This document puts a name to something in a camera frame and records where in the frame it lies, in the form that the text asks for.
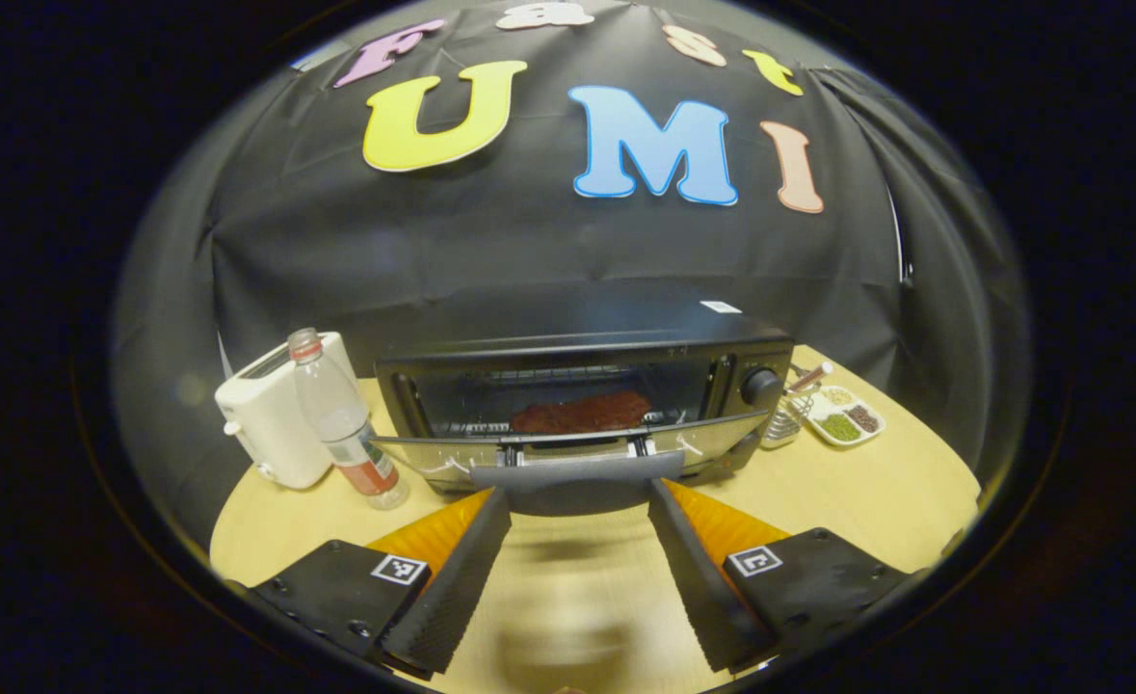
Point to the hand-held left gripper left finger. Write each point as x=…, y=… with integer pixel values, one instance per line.
x=462, y=578

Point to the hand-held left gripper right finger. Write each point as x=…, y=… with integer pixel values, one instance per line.
x=698, y=578

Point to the red meat piece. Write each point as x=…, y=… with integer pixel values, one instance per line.
x=582, y=413

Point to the black electric oven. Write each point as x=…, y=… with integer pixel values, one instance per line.
x=577, y=352

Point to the clear plastic water bottle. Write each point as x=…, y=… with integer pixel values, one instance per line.
x=336, y=414

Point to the white divided dish of beans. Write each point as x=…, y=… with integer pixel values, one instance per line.
x=842, y=416

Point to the white toaster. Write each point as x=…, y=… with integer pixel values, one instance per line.
x=264, y=424

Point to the black backdrop cloth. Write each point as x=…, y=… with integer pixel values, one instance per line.
x=529, y=251

